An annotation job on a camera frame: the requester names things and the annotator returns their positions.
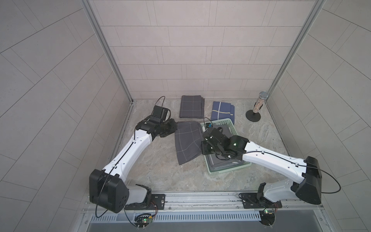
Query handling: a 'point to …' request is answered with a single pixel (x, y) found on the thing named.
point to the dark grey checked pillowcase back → (192, 107)
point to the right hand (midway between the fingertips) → (199, 147)
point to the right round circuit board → (267, 218)
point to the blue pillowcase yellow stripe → (222, 110)
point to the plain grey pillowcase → (216, 164)
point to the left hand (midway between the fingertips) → (179, 126)
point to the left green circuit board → (142, 220)
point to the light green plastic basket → (210, 124)
